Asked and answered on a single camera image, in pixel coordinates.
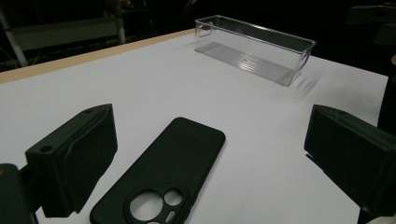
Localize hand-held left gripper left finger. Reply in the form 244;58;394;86
25;103;119;218

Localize white-legged desk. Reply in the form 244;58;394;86
0;6;127;68

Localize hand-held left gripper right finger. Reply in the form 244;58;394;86
304;104;396;218

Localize black phone case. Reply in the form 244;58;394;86
89;117;226;224

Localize black folding chair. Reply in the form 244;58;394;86
345;3;396;46

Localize white table cover sheet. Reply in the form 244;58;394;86
0;31;390;224

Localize clear plastic box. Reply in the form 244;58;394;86
194;14;317;88

